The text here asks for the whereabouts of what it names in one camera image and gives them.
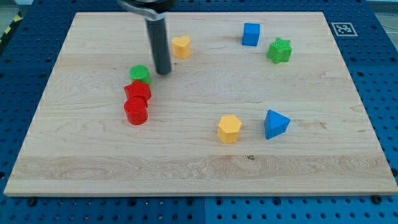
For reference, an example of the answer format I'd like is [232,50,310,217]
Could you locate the red star block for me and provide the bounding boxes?
[124,80,152,106]

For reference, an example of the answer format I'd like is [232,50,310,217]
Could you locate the yellow heart block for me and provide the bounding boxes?
[172,35,190,59]

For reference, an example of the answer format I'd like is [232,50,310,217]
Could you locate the green star block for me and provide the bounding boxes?
[267,37,292,64]

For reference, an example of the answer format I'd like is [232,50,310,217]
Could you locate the yellow hexagon block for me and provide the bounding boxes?
[217,115,242,144]

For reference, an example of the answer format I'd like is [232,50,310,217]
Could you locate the light wooden board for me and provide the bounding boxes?
[4,12,397,197]

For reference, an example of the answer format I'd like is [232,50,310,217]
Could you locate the red cylinder block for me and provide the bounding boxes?
[124,96,149,125]

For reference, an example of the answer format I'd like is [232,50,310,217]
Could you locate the green cylinder block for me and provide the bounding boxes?
[129,65,151,84]

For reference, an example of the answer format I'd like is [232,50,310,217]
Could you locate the blue triangle block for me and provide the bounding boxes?
[264,110,290,139]

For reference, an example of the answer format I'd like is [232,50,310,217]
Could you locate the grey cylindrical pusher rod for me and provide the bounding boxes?
[145,15,172,75]

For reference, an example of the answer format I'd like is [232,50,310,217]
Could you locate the blue cube block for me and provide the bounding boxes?
[241,23,261,46]

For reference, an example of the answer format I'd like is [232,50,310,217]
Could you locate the white fiducial marker tag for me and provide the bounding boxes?
[331,22,358,37]

